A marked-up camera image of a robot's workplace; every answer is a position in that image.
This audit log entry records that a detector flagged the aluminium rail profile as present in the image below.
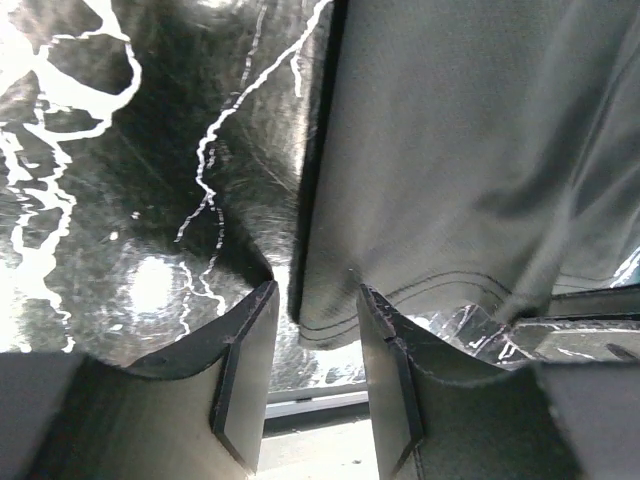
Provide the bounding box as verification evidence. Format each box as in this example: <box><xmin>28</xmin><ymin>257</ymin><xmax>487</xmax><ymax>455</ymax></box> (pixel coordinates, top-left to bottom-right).
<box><xmin>264</xmin><ymin>383</ymin><xmax>369</xmax><ymax>437</ymax></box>

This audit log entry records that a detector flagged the black t shirt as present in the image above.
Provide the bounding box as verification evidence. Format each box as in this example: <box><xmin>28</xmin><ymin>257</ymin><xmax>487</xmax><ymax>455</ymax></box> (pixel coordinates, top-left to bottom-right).
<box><xmin>298</xmin><ymin>1</ymin><xmax>639</xmax><ymax>349</ymax></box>

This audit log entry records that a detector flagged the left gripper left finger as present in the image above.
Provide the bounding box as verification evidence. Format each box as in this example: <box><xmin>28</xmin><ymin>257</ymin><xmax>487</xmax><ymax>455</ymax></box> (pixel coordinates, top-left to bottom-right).
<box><xmin>1</xmin><ymin>281</ymin><xmax>279</xmax><ymax>479</ymax></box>

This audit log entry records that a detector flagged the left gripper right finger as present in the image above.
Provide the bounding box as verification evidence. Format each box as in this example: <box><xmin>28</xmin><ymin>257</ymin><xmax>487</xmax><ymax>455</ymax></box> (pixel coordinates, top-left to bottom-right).
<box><xmin>357</xmin><ymin>286</ymin><xmax>639</xmax><ymax>479</ymax></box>

